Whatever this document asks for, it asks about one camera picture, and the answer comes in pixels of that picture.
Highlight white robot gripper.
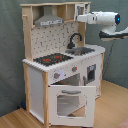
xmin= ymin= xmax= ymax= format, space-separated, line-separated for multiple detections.
xmin=77 ymin=13 xmax=97 ymax=24

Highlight white toy microwave door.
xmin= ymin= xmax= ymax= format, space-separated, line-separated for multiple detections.
xmin=74 ymin=3 xmax=90 ymax=20

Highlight white oven door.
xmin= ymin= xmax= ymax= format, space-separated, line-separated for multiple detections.
xmin=49 ymin=85 xmax=96 ymax=127

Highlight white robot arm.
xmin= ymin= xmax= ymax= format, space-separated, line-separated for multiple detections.
xmin=77 ymin=11 xmax=128 ymax=41

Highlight black toy faucet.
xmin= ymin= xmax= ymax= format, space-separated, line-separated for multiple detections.
xmin=67 ymin=33 xmax=83 ymax=49

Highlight grey toy sink basin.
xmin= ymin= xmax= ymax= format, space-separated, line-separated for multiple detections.
xmin=65 ymin=47 xmax=95 ymax=56

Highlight grey range hood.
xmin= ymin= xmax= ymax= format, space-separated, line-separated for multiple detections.
xmin=34 ymin=5 xmax=64 ymax=27

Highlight grey ice dispenser panel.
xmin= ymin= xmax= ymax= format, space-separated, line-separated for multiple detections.
xmin=87 ymin=65 xmax=96 ymax=83

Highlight right grey stove knob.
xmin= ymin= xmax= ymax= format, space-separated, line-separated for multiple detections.
xmin=72 ymin=66 xmax=78 ymax=72

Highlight grey stove knob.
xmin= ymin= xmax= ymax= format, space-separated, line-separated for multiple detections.
xmin=72 ymin=66 xmax=78 ymax=72
xmin=54 ymin=73 xmax=60 ymax=79

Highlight black toy stovetop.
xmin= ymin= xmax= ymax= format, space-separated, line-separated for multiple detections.
xmin=34 ymin=53 xmax=71 ymax=66

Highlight left grey stove knob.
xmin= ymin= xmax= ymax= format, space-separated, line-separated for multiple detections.
xmin=54 ymin=73 xmax=60 ymax=79

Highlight grey cabinet door handle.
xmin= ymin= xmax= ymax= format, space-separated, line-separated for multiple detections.
xmin=83 ymin=76 xmax=87 ymax=86

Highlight wooden toy kitchen frame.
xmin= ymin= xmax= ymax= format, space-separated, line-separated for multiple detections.
xmin=22 ymin=2 xmax=105 ymax=128

